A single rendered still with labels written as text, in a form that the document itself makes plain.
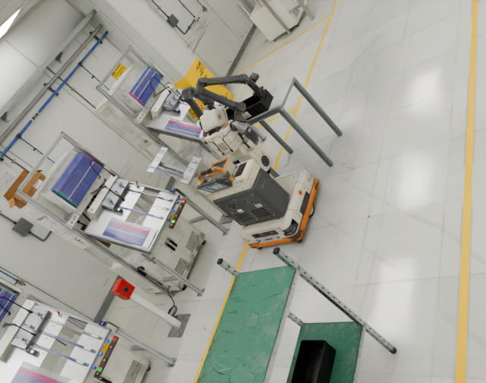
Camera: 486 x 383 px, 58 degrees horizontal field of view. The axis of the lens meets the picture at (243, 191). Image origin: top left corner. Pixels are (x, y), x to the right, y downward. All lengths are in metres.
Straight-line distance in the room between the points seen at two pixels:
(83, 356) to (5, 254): 2.16
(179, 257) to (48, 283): 1.81
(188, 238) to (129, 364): 1.39
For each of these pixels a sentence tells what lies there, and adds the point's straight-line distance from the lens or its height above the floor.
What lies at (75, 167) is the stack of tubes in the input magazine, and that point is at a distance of 4.58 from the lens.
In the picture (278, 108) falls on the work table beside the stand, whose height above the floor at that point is 0.80.
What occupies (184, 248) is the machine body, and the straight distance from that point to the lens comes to 4.84.
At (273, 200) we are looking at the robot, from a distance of 3.68.
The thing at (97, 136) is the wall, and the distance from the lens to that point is 6.59.
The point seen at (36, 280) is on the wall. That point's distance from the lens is 5.86.
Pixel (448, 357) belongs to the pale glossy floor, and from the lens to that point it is 2.75.
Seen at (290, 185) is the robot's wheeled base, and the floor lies 0.28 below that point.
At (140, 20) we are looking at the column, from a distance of 7.18.
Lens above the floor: 2.31
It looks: 27 degrees down
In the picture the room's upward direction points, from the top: 48 degrees counter-clockwise
